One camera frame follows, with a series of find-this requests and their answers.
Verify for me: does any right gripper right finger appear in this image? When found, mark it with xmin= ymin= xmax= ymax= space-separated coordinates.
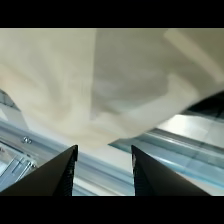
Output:
xmin=130 ymin=144 xmax=210 ymax=197

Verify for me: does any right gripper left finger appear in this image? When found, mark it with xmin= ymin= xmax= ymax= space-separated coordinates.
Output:
xmin=0 ymin=144 xmax=79 ymax=197

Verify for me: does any cream shirt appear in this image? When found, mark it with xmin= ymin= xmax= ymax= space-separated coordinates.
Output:
xmin=0 ymin=28 xmax=224 ymax=150

